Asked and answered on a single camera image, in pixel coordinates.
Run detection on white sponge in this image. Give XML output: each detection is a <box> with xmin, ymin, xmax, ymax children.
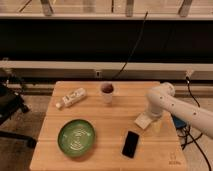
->
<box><xmin>134</xmin><ymin>113</ymin><xmax>152</xmax><ymax>130</ymax></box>

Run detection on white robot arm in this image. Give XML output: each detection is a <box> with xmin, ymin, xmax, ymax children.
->
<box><xmin>146</xmin><ymin>83</ymin><xmax>213</xmax><ymax>139</ymax></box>

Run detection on green ceramic bowl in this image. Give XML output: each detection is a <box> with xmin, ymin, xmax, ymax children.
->
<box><xmin>57</xmin><ymin>119</ymin><xmax>96</xmax><ymax>158</ymax></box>

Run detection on white paper cup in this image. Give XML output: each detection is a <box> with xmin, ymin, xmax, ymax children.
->
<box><xmin>100</xmin><ymin>82</ymin><xmax>114</xmax><ymax>104</ymax></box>

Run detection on white plastic bottle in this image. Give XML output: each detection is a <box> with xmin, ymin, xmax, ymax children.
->
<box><xmin>55</xmin><ymin>88</ymin><xmax>87</xmax><ymax>109</ymax></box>

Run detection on black smartphone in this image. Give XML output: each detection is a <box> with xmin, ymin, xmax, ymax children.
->
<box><xmin>122</xmin><ymin>131</ymin><xmax>139</xmax><ymax>158</ymax></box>

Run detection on blue connector box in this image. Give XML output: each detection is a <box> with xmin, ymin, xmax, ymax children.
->
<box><xmin>172</xmin><ymin>117</ymin><xmax>186</xmax><ymax>129</ymax></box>

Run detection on black office chair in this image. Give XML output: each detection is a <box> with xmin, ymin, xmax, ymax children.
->
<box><xmin>0</xmin><ymin>68</ymin><xmax>38</xmax><ymax>149</ymax></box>

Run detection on white wall outlet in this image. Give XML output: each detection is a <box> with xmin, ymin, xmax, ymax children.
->
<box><xmin>96</xmin><ymin>71</ymin><xmax>101</xmax><ymax>78</ymax></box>

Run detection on black hanging cable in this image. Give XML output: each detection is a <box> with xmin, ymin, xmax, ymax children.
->
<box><xmin>110</xmin><ymin>11</ymin><xmax>150</xmax><ymax>81</ymax></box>

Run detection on black floor cables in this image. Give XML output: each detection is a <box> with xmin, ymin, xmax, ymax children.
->
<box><xmin>176</xmin><ymin>76</ymin><xmax>212</xmax><ymax>171</ymax></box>

